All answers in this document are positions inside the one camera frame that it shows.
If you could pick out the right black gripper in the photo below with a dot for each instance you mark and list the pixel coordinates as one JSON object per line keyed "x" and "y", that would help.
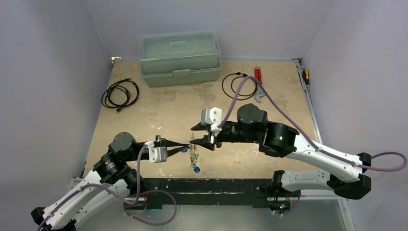
{"x": 211, "y": 138}

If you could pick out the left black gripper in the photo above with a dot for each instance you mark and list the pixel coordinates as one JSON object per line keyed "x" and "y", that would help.
{"x": 168, "y": 143}

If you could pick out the key with blue tag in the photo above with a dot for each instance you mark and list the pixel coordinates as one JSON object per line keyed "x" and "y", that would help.
{"x": 185, "y": 149}

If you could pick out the metal keyring with keys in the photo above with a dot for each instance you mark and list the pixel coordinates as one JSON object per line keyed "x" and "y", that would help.
{"x": 194, "y": 158}

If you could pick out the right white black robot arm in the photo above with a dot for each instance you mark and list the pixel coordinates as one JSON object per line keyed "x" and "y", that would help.
{"x": 336, "y": 171}

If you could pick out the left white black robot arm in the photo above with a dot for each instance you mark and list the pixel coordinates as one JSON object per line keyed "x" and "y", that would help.
{"x": 111, "y": 177}

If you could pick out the green plastic toolbox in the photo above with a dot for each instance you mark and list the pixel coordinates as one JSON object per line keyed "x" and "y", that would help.
{"x": 179, "y": 58}

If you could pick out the yellow black screwdriver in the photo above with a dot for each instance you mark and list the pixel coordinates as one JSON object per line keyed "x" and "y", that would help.
{"x": 305, "y": 76}

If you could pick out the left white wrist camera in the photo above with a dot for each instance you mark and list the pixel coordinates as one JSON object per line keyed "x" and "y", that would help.
{"x": 156, "y": 154}

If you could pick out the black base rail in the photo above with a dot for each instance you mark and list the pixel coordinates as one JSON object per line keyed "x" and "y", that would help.
{"x": 257, "y": 193}

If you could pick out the red handled adjustable wrench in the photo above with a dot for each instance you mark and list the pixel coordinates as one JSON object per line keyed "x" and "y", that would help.
{"x": 259, "y": 94}

